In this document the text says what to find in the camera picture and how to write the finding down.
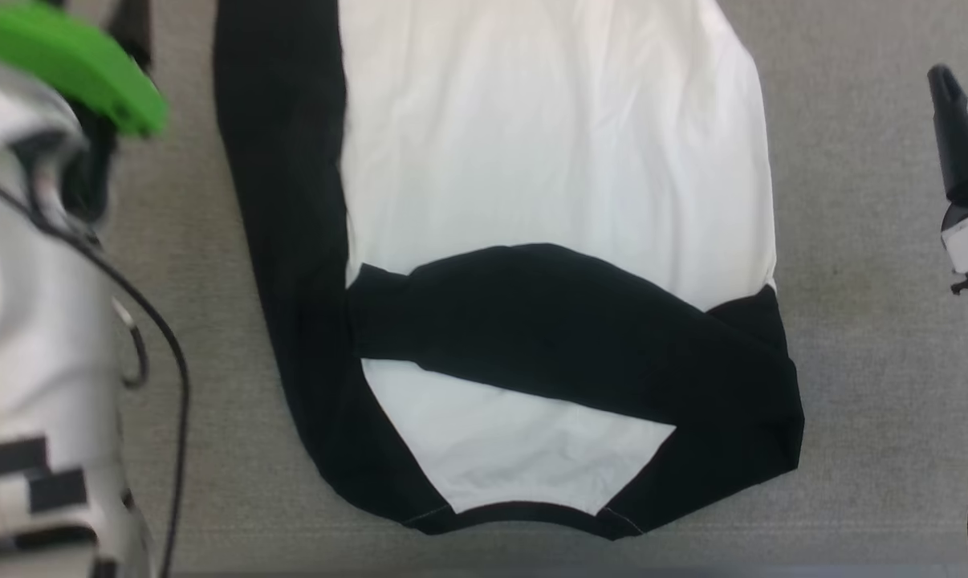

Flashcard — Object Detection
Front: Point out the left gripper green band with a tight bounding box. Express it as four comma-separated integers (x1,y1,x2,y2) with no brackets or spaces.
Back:
0,0,169,139

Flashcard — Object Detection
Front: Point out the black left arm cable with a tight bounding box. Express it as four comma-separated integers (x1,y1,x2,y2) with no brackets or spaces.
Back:
0,165,192,578

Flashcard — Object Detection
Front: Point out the grey fabric sofa cushion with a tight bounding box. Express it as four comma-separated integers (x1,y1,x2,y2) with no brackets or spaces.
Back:
0,0,968,578

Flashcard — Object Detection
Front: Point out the white and black garment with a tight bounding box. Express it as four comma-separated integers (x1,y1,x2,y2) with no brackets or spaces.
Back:
214,0,806,540

